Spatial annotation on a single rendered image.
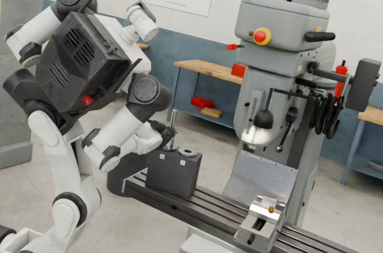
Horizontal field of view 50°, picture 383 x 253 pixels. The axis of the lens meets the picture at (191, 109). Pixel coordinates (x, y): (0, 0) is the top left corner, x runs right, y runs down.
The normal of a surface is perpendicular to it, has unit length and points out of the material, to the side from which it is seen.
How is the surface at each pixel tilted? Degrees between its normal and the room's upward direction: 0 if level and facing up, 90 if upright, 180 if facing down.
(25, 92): 90
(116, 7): 90
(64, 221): 90
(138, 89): 68
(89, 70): 84
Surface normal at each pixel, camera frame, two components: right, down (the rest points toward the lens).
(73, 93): -0.54, 0.25
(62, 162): -0.24, 0.61
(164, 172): -0.28, 0.22
